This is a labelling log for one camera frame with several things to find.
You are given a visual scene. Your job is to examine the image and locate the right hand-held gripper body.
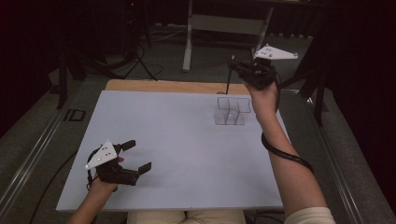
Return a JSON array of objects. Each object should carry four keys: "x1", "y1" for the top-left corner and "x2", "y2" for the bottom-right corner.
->
[{"x1": 246, "y1": 44, "x2": 299, "y2": 91}]

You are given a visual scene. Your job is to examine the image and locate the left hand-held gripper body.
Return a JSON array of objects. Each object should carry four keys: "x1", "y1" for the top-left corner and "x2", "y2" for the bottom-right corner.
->
[{"x1": 85, "y1": 139, "x2": 140, "y2": 187}]

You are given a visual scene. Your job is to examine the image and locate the dark green pencil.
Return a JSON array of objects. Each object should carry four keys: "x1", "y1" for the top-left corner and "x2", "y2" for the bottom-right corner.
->
[{"x1": 225, "y1": 54, "x2": 236, "y2": 95}]

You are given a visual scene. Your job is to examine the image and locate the clear plastic pencil holder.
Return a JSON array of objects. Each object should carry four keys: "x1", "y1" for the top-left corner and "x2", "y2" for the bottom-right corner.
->
[{"x1": 213, "y1": 96, "x2": 252, "y2": 126}]

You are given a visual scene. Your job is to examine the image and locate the person's right hand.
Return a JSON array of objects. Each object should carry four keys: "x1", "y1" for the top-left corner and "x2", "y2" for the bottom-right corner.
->
[{"x1": 244, "y1": 81, "x2": 279, "y2": 119}]

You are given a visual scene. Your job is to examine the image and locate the person's left hand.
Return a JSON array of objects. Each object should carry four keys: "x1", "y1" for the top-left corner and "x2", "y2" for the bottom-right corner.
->
[{"x1": 89, "y1": 175, "x2": 120, "y2": 196}]

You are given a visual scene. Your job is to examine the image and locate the white board table cover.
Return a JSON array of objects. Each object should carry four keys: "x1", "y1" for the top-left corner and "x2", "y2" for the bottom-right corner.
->
[{"x1": 55, "y1": 90, "x2": 292, "y2": 213}]

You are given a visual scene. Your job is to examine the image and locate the black metal stand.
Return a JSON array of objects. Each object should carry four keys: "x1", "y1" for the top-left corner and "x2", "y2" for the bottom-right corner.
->
[{"x1": 278, "y1": 29, "x2": 330, "y2": 126}]

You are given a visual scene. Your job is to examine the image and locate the black floor socket plate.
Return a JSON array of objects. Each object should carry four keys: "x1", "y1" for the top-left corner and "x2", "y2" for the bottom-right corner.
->
[{"x1": 63, "y1": 108, "x2": 87, "y2": 122}]

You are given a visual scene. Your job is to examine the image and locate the person's beige lap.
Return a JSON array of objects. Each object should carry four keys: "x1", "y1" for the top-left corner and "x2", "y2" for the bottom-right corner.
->
[{"x1": 126, "y1": 209, "x2": 248, "y2": 224}]

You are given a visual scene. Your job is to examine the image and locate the black tripod stand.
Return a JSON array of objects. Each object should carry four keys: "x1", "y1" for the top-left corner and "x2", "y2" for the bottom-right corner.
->
[{"x1": 122, "y1": 0, "x2": 161, "y2": 82}]

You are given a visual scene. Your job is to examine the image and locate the white metal frame desk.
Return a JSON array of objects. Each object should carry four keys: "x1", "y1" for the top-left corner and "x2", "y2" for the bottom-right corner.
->
[{"x1": 182, "y1": 0, "x2": 276, "y2": 73}]

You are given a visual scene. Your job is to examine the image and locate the black floor cable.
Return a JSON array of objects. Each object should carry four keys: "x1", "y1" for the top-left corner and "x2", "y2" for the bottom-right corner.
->
[{"x1": 28, "y1": 149, "x2": 79, "y2": 224}]

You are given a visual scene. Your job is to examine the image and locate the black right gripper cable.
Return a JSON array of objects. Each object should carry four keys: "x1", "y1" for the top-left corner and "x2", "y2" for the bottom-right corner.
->
[{"x1": 261, "y1": 76, "x2": 316, "y2": 175}]

